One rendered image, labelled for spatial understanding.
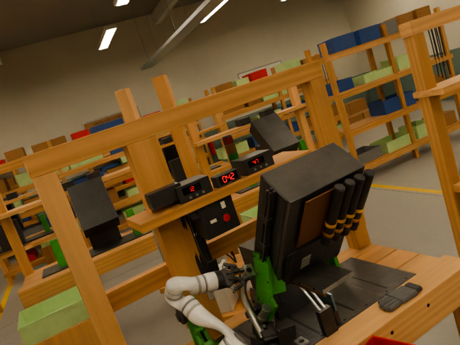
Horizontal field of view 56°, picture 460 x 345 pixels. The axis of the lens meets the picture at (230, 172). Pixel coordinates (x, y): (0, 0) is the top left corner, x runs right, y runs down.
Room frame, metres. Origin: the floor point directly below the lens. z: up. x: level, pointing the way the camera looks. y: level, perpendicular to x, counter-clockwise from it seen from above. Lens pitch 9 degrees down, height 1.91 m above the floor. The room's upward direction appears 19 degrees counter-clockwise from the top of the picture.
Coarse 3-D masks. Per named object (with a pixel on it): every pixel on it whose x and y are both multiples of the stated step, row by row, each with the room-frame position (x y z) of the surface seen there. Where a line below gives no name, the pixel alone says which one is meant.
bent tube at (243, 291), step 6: (246, 264) 1.70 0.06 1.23; (246, 270) 1.71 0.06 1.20; (252, 270) 1.69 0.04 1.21; (246, 276) 1.66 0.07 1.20; (252, 276) 1.67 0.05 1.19; (246, 282) 1.72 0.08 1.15; (240, 288) 1.73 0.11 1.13; (240, 294) 1.73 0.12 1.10; (246, 294) 1.72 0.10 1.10; (246, 300) 1.71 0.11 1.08; (246, 306) 1.69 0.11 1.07; (252, 312) 1.66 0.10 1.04; (252, 318) 1.65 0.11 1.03; (258, 324) 1.62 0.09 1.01; (258, 330) 1.60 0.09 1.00
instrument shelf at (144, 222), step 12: (276, 156) 2.21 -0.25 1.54; (288, 156) 2.09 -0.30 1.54; (300, 156) 2.04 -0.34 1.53; (264, 168) 1.98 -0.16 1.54; (240, 180) 1.90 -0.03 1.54; (252, 180) 1.91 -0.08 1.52; (216, 192) 1.84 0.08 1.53; (228, 192) 1.86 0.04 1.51; (192, 204) 1.79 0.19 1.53; (204, 204) 1.81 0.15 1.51; (132, 216) 1.91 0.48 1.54; (144, 216) 1.82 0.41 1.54; (156, 216) 1.74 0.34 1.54; (168, 216) 1.74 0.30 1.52; (180, 216) 1.76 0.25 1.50; (132, 228) 1.85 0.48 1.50; (144, 228) 1.69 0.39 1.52
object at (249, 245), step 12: (252, 240) 1.95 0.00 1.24; (240, 252) 1.94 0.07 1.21; (252, 252) 1.83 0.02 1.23; (252, 264) 1.86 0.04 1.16; (288, 288) 1.82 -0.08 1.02; (300, 288) 1.84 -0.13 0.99; (276, 300) 1.79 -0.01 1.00; (288, 300) 1.81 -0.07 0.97; (300, 300) 1.84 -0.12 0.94; (276, 312) 1.79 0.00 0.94; (288, 312) 1.80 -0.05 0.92
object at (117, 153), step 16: (96, 128) 8.23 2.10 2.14; (48, 144) 7.91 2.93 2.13; (0, 160) 7.68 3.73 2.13; (96, 160) 8.18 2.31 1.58; (16, 176) 7.71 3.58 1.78; (64, 176) 7.89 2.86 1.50; (128, 176) 8.25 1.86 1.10; (0, 192) 7.63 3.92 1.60; (112, 192) 8.23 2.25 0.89; (128, 192) 8.30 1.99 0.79; (32, 208) 7.76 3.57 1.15; (128, 208) 8.66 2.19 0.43; (80, 224) 7.91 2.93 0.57; (32, 256) 7.64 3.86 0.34; (16, 272) 7.44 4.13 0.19
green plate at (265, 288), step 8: (256, 256) 1.69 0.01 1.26; (256, 264) 1.69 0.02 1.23; (264, 264) 1.63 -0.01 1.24; (264, 272) 1.63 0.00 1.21; (272, 272) 1.62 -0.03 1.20; (256, 280) 1.69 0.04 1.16; (264, 280) 1.63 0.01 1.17; (272, 280) 1.62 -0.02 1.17; (280, 280) 1.63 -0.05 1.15; (256, 288) 1.69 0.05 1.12; (264, 288) 1.63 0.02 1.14; (272, 288) 1.61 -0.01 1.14; (280, 288) 1.63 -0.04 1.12; (264, 296) 1.63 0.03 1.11; (272, 296) 1.60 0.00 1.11
